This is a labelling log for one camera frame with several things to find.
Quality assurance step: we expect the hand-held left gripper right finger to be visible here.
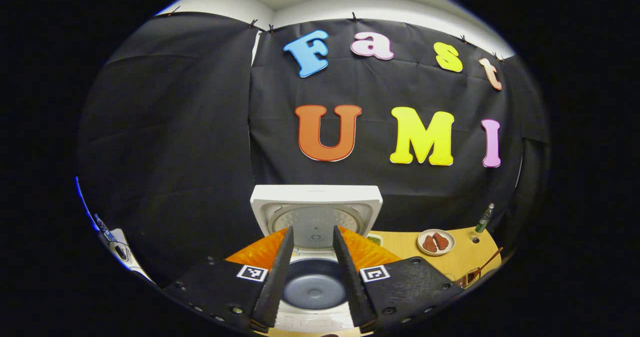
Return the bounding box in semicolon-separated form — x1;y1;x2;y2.
332;224;466;334

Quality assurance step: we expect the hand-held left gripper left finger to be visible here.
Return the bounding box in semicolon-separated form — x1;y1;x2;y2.
162;225;296;334

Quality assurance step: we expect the white rice cooker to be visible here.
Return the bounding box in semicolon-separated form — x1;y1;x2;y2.
250;184;384;334

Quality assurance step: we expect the clear square chopstick holder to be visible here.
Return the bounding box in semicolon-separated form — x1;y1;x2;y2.
452;271;481;289

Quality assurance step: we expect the brown wooden spoon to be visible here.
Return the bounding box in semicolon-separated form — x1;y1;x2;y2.
466;247;504;279

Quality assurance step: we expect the white round plate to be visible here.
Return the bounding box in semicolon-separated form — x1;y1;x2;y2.
417;228;456;256

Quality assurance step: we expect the white side desk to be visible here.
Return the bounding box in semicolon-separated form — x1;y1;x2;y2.
95;214;151;280

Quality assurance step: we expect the green label plastic bottle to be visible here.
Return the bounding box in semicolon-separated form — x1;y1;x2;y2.
475;203;496;234

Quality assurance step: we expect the black backdrop cloth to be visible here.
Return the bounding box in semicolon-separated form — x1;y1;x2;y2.
77;11;551;288

